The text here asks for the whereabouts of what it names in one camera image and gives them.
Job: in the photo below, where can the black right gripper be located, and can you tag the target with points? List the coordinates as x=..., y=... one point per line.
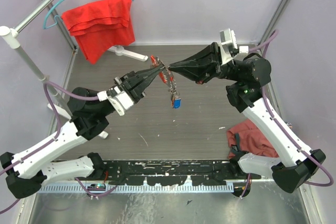
x=190, y=67

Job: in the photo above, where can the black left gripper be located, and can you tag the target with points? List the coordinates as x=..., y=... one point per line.
x=134, y=83

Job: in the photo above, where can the metal key organizer red handle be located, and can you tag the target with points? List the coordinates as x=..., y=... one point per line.
x=167, y=77

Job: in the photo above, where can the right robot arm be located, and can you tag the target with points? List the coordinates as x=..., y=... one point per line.
x=296, y=162

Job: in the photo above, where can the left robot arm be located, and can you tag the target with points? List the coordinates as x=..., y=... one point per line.
x=30, y=170

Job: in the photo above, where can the blue key tag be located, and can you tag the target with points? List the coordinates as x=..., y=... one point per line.
x=176, y=103

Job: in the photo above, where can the red cloth on hanger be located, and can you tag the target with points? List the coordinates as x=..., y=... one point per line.
x=97, y=26

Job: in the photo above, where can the crumpled maroon shirt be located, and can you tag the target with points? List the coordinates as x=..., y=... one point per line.
x=247, y=137

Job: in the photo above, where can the white clothes rack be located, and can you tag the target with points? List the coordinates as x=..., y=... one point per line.
x=24, y=113

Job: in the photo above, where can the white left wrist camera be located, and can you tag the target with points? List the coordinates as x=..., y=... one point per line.
x=120, y=100

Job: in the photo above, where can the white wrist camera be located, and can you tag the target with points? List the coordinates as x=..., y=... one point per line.
x=120, y=100
x=228, y=47

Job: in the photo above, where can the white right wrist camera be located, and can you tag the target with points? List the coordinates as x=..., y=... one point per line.
x=228, y=47

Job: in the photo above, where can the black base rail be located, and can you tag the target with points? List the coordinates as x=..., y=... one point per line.
x=167, y=172

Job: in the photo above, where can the slotted cable duct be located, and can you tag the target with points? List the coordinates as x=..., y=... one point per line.
x=124, y=189

